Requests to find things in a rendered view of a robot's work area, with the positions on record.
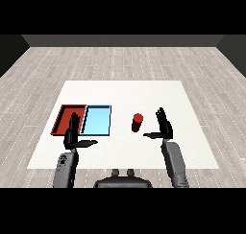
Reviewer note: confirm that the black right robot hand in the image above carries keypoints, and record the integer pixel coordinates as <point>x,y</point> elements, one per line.
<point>165,129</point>

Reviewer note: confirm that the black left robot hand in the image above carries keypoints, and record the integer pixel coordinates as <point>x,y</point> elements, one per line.
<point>71,138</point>

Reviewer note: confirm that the small red can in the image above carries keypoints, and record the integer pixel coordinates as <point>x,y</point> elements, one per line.
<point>137,122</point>

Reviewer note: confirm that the light blue shallow open box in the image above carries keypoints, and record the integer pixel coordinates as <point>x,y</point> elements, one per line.
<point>97,120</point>

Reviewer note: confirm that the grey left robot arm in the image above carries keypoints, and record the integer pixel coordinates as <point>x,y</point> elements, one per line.
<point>65,169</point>

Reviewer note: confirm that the dark grey robot body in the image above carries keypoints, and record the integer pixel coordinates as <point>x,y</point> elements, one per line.
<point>123,181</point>

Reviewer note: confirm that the red shallow open box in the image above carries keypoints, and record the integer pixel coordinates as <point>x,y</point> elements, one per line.
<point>64,119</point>

